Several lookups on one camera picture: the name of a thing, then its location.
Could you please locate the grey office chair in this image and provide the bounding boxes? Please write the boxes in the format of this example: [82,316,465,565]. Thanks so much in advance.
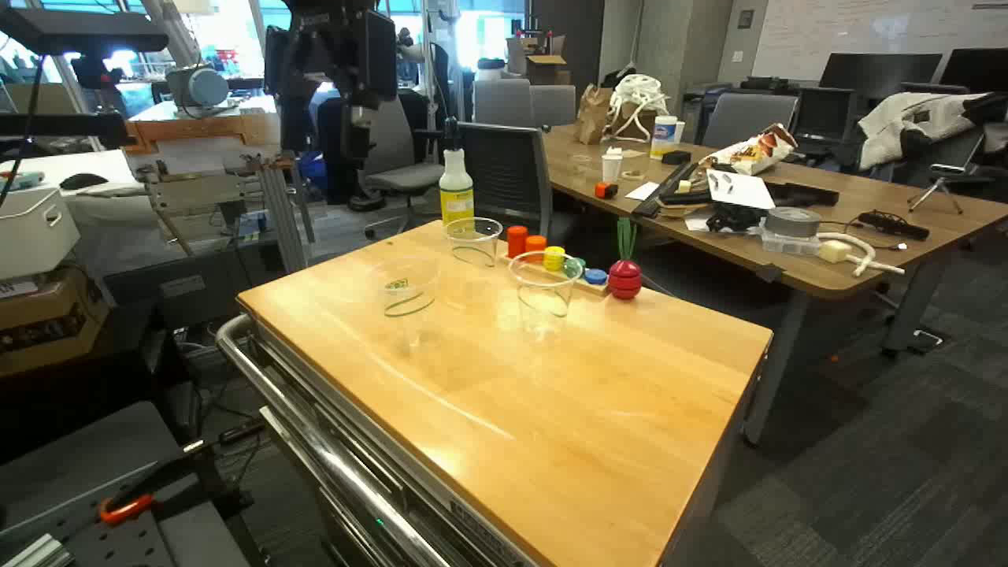
[461,124,556,232]

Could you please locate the white pill bottle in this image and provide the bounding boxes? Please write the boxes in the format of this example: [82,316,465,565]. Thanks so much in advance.
[602,149,625,186]

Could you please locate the steel cart handle rail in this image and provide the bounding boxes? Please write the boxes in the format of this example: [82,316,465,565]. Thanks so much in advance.
[216,316,449,567]

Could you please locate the long wooden office desk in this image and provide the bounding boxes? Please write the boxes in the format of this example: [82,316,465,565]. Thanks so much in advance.
[543,127,1008,446]

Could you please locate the white box device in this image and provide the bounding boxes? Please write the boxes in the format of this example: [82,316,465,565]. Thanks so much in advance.
[0,189,80,281]

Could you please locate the blue stacking cylinder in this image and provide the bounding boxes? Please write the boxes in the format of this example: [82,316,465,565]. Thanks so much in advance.
[584,269,608,285]

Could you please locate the wooden toy base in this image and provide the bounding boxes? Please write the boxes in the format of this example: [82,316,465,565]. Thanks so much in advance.
[572,278,608,294]

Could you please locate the yellow stacking cylinder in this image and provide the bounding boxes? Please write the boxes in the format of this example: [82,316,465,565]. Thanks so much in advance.
[543,245,567,272]

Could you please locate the snack chip bag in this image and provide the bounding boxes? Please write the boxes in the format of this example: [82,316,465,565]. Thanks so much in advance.
[713,124,797,176]

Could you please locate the black computer monitor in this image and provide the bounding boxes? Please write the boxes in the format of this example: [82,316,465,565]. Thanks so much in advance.
[818,55,939,101]

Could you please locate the brown paper bag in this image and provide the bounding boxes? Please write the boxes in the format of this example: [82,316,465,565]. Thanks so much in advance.
[577,86,612,144]

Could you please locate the grey tape roll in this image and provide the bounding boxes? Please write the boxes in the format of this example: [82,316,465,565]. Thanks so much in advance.
[767,208,818,237]

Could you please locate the orange stacking cylinder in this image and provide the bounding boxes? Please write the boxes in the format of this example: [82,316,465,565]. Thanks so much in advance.
[527,232,548,251]

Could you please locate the red stacking cylinder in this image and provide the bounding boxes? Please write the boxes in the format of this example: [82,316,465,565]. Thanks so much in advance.
[506,224,530,259]

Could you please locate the red toy apple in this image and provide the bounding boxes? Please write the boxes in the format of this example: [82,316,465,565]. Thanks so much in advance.
[608,219,642,301]

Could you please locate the yellow label spray bottle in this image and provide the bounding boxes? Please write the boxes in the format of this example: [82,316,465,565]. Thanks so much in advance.
[439,121,476,224]

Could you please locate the white paper sheet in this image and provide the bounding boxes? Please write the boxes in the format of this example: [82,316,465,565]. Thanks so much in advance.
[706,170,774,210]

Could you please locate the clear plastic cup green ring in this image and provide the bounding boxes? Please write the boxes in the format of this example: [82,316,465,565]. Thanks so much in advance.
[379,251,445,321]

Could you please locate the green stacking cylinder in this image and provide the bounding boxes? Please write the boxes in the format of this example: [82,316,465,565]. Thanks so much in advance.
[564,254,585,278]

